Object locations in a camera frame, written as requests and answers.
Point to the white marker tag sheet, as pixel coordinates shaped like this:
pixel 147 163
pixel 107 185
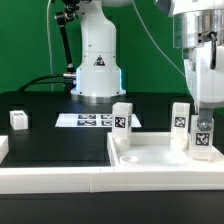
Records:
pixel 76 120

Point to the white U-shaped obstacle fence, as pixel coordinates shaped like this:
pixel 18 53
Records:
pixel 109 179

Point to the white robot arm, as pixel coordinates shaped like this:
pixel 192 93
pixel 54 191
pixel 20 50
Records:
pixel 90 44

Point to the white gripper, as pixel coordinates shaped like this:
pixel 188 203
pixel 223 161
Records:
pixel 205 85

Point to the white square table top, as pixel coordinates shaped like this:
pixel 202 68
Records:
pixel 153 149

